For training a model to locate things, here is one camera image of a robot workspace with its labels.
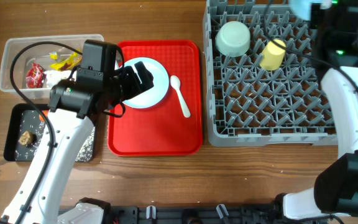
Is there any yellow plastic cup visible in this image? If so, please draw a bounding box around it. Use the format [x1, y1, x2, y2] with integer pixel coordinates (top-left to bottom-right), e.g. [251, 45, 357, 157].
[259, 39, 286, 71]

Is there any light blue plate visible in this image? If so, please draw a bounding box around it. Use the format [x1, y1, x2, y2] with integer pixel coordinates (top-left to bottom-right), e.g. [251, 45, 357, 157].
[124, 57, 169, 109]

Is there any gold foil wrapper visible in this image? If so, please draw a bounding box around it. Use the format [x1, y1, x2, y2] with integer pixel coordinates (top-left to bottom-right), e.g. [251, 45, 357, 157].
[49, 52, 82, 71]

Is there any light blue bowl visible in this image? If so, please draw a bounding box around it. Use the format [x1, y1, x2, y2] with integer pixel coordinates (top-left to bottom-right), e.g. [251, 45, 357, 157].
[288, 0, 314, 21]

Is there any grey dishwasher rack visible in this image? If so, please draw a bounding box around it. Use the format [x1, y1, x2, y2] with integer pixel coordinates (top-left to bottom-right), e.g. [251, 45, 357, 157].
[203, 1, 338, 147]

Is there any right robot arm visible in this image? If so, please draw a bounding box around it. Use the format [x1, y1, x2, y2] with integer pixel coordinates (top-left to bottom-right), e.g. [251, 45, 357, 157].
[282, 1, 358, 222]

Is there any clear plastic bin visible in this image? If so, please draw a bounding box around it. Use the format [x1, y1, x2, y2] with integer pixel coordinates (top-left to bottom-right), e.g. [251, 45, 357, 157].
[0, 34, 104, 100]

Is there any black food waste tray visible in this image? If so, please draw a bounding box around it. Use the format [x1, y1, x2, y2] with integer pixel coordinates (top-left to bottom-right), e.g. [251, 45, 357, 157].
[3, 103, 96, 162]

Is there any spilled white rice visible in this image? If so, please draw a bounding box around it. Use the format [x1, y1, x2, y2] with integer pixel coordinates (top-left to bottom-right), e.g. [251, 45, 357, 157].
[11, 110, 95, 162]

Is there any red snack wrapper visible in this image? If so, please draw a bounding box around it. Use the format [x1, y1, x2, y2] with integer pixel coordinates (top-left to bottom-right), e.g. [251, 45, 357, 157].
[25, 63, 44, 88]

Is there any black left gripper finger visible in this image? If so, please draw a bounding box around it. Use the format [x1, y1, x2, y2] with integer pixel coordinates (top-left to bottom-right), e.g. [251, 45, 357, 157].
[135, 62, 154, 92]
[126, 67, 142, 100]

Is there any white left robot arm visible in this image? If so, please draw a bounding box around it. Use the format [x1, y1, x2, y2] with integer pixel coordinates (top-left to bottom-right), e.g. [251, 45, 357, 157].
[0, 63, 153, 223]

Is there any mint green bowl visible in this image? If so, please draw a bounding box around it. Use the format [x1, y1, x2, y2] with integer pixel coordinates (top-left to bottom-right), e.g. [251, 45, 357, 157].
[215, 21, 250, 57]

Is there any white plastic spoon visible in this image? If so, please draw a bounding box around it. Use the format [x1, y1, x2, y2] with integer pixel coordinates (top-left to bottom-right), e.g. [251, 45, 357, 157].
[170, 75, 191, 118]

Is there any red plastic tray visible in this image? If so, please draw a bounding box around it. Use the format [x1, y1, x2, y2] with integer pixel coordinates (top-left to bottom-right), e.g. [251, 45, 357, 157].
[107, 40, 203, 156]

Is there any white tissue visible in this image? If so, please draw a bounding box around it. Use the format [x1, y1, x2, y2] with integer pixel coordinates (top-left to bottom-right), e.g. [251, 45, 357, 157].
[43, 70, 71, 88]

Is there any brown food lump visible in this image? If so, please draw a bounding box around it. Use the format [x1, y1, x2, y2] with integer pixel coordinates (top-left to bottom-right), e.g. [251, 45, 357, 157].
[18, 131, 36, 147]

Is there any orange carrot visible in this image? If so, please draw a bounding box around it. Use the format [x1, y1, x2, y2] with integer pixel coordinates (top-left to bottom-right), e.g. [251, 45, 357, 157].
[39, 110, 48, 123]

